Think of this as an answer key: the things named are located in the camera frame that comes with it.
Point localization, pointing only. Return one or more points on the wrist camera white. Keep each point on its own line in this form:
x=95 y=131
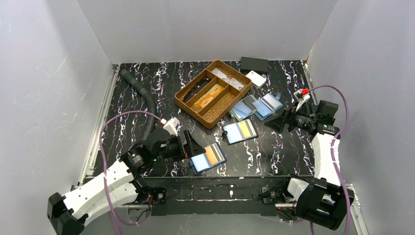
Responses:
x=170 y=125
x=301 y=96

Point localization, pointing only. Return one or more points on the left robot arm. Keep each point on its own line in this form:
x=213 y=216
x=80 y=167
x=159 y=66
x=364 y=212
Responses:
x=70 y=213

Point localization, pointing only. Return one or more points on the white card in tray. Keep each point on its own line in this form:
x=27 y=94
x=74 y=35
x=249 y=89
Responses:
x=221 y=75

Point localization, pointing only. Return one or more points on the white card black stripe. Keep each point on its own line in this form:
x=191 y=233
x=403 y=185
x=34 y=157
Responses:
x=235 y=83

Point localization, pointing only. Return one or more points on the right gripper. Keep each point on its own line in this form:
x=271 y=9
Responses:
x=288 y=117

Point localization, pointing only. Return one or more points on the black card holder open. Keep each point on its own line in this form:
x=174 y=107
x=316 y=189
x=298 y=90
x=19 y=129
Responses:
x=232 y=134

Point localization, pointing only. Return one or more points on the orange card in tray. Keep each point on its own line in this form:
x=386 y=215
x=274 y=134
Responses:
x=215 y=90

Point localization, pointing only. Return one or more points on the black VIP card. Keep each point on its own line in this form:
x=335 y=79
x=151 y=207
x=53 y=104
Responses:
x=196 y=88

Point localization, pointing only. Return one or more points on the orange striped card navy holder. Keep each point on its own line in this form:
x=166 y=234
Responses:
x=214 y=155

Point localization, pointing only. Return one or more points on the black box at back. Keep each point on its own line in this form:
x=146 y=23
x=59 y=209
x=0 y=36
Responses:
x=254 y=64

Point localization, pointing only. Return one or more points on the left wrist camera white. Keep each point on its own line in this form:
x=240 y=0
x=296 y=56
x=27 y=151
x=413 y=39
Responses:
x=170 y=125

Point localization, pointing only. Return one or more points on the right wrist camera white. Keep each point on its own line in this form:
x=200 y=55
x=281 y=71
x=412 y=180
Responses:
x=301 y=96

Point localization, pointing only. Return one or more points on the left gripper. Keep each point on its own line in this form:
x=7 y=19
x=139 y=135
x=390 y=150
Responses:
x=187 y=144

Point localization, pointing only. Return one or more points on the orange VIP card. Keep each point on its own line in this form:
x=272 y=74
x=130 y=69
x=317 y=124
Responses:
x=203 y=101

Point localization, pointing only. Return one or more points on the light blue card holder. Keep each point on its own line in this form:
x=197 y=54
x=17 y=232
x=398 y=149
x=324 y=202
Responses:
x=266 y=105

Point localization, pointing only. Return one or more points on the white small box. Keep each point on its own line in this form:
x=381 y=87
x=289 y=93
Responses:
x=257 y=79

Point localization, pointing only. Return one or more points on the yellow card in holder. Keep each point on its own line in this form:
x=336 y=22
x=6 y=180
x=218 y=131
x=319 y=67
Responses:
x=247 y=129

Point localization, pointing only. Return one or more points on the brown woven divider tray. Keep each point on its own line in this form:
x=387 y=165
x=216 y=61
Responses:
x=210 y=115

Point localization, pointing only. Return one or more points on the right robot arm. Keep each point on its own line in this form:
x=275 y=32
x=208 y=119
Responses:
x=322 y=200

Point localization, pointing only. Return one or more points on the navy blue card holder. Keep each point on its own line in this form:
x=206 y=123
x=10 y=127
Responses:
x=200 y=164

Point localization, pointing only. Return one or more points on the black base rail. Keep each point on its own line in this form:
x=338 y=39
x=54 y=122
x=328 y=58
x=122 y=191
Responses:
x=263 y=195

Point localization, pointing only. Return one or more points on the green card holder open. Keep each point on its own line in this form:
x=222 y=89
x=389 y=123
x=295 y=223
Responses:
x=244 y=108

